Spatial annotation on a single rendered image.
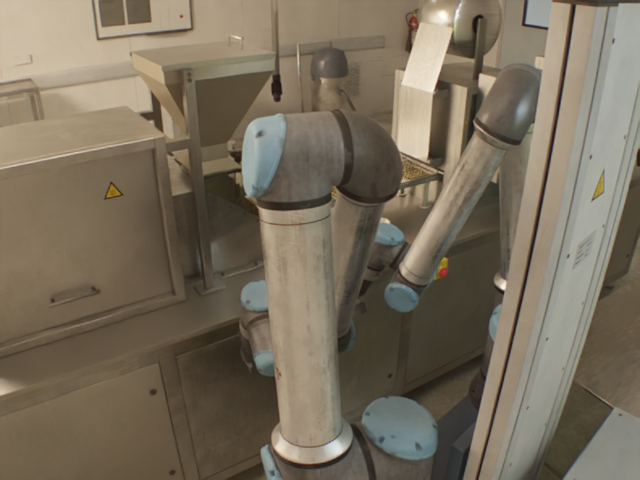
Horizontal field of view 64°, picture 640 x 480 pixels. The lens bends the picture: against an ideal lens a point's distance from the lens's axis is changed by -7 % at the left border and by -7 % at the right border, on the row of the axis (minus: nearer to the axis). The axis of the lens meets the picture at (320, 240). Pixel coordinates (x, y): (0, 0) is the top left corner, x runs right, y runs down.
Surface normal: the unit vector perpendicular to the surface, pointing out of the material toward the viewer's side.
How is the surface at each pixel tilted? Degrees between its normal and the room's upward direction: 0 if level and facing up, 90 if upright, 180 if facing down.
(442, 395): 0
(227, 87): 114
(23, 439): 90
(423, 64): 71
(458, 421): 0
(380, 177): 105
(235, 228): 90
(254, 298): 19
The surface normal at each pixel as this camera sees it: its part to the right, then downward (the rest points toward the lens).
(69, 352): 0.00, -0.88
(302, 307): 0.06, 0.32
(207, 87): 0.49, 0.72
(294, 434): -0.45, 0.31
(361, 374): 0.54, 0.39
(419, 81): -0.80, -0.04
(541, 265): -0.72, 0.33
